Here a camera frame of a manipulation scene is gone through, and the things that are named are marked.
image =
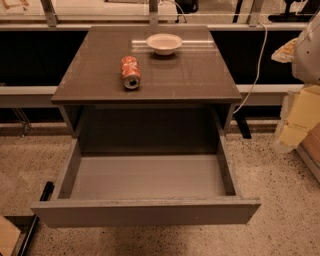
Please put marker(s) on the open grey top drawer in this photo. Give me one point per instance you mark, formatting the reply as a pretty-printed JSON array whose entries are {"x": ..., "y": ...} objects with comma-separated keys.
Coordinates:
[{"x": 97, "y": 190}]

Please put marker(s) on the red coke can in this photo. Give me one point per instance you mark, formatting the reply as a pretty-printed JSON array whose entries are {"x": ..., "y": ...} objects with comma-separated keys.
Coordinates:
[{"x": 130, "y": 72}]

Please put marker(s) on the black floor rail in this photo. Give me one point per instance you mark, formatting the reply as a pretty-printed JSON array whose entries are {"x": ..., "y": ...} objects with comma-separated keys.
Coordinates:
[{"x": 33, "y": 223}]

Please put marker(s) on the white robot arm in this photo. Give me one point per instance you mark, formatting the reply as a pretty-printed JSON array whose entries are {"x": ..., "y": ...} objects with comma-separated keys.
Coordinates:
[{"x": 306, "y": 59}]

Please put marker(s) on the brown cardboard box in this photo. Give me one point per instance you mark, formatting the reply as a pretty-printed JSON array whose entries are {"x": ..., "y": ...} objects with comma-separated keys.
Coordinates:
[{"x": 309, "y": 151}]

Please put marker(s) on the dark grey drawer cabinet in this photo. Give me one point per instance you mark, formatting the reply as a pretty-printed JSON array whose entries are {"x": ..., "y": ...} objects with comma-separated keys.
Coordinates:
[{"x": 181, "y": 100}]

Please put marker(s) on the grey horizontal railing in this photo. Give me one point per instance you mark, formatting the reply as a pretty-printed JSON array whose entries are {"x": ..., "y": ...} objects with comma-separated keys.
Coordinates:
[{"x": 40, "y": 96}]

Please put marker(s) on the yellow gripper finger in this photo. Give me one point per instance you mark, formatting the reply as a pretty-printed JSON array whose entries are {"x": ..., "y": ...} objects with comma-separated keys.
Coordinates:
[
  {"x": 285, "y": 53},
  {"x": 300, "y": 113}
]

